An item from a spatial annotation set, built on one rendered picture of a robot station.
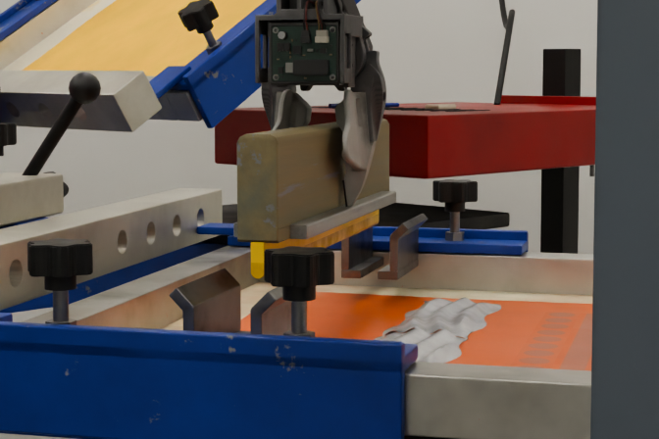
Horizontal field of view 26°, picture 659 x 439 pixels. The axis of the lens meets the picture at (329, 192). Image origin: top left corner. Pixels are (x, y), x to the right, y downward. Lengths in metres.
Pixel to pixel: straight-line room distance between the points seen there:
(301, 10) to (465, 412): 0.37
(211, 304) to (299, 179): 0.13
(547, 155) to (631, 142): 1.80
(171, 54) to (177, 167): 1.50
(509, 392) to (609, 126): 0.44
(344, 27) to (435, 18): 2.10
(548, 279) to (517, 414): 0.55
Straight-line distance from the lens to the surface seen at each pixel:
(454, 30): 3.16
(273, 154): 0.98
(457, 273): 1.40
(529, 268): 1.39
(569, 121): 2.27
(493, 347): 1.12
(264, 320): 0.92
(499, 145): 2.13
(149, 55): 1.89
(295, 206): 1.02
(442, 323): 1.18
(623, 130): 0.42
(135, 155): 3.38
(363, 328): 1.19
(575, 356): 1.10
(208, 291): 0.97
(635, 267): 0.42
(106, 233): 1.26
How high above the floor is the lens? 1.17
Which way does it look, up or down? 5 degrees down
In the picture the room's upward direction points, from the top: straight up
